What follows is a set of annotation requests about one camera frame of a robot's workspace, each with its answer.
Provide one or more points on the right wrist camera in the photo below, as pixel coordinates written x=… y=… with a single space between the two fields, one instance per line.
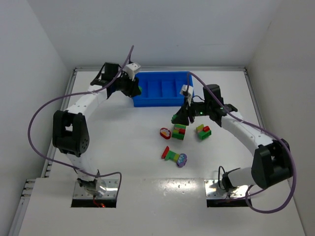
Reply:
x=187 y=92

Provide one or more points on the large lego block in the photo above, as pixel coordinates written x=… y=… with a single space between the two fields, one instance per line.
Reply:
x=178 y=131

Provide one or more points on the purple paw lego brick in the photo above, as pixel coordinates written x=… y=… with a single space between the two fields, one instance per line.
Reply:
x=181 y=161

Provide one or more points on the red flower lego brick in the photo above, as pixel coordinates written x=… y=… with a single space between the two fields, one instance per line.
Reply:
x=165 y=133

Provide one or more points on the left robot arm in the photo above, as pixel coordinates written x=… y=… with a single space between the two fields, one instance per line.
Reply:
x=70 y=130

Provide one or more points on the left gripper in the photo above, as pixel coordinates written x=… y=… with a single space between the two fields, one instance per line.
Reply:
x=134 y=88

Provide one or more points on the small stacked lego block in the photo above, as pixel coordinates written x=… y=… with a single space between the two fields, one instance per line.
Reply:
x=203 y=132

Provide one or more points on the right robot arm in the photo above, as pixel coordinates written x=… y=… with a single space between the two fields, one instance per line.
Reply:
x=271 y=163

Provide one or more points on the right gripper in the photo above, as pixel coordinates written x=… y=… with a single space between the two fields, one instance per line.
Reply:
x=185 y=115

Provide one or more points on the blue plastic sorting bin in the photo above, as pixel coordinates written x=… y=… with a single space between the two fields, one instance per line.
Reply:
x=161 y=89

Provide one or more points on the red green lego piece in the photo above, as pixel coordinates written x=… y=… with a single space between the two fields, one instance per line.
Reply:
x=169 y=155

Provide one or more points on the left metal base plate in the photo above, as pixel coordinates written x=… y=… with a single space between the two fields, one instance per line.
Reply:
x=105 y=189

